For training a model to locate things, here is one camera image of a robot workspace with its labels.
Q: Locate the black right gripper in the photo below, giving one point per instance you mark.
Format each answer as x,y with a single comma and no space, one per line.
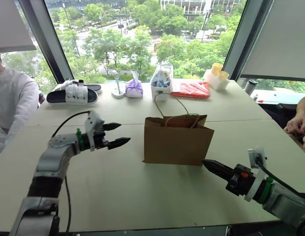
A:
241,182

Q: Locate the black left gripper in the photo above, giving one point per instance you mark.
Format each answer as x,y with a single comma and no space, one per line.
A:
100,141

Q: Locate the brown paper bag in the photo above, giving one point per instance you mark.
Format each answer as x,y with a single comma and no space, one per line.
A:
177,142

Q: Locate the bystander bare forearm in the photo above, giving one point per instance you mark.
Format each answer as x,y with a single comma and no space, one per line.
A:
304,105

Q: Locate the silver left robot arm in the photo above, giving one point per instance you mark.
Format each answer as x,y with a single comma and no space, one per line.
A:
51,157

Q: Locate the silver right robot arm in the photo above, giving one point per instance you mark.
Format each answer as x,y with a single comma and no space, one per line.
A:
285,206

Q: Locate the white box with blue items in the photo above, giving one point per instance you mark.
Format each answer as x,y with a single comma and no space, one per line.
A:
161,87

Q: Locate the small white stand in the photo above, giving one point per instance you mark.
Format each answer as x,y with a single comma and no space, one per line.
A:
117,92

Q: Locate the purple cloth bundle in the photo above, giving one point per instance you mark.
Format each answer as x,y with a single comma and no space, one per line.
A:
134,89

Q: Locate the dark red cup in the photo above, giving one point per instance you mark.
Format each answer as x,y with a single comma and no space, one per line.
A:
41,97

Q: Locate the red plastic packet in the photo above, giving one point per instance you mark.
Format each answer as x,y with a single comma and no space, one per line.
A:
190,89

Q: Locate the white plastic cup holder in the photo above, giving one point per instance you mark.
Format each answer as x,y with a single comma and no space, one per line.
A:
216,82

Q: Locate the white tumbler with dark lid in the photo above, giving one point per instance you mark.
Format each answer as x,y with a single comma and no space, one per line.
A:
251,87

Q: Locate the short yellow cup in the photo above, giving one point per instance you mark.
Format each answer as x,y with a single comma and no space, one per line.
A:
223,75

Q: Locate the tall yellow cup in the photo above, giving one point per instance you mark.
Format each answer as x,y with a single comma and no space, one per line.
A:
217,68

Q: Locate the person in white sweater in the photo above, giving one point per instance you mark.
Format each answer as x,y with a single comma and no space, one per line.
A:
12,103

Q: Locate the grey roller blind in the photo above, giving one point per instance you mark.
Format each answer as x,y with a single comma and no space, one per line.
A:
12,24
278,39

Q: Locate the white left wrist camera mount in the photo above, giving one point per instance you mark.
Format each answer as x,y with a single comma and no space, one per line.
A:
92,123

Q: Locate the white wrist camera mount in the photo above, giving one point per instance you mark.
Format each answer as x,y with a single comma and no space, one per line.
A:
258,153
92,123

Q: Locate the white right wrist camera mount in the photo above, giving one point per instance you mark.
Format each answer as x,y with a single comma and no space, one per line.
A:
258,153

